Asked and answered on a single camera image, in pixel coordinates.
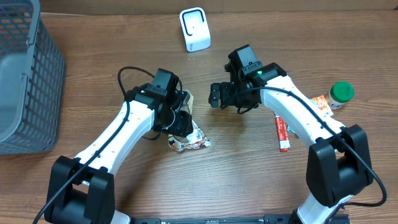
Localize snack wrapper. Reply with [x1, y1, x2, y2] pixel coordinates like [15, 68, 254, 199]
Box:
[168, 121, 211, 152]

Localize red snack bar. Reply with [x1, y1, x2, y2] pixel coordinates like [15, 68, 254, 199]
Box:
[274, 113, 290, 152]

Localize orange tissue pack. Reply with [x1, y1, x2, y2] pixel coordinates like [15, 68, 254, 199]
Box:
[312, 95, 333, 117]

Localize green lid jar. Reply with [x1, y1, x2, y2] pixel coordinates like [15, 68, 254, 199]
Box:
[327, 82, 354, 110]

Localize beige brown snack pouch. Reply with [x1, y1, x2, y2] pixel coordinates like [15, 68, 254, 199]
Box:
[181, 90, 194, 114]

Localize teal tissue pack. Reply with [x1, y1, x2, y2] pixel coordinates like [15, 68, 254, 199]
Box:
[287, 125, 296, 134]

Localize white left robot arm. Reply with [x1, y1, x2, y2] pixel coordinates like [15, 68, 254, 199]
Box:
[34, 68, 193, 224]

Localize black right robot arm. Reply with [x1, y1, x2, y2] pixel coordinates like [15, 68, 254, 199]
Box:
[209, 45, 374, 223]

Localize white barcode scanner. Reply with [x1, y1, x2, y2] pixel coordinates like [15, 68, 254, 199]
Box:
[179, 7, 211, 52]

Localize grey plastic mesh basket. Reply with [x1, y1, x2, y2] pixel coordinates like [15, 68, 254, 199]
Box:
[1, 0, 66, 155]

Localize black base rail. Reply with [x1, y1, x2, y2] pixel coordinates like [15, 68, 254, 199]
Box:
[130, 213, 351, 224]

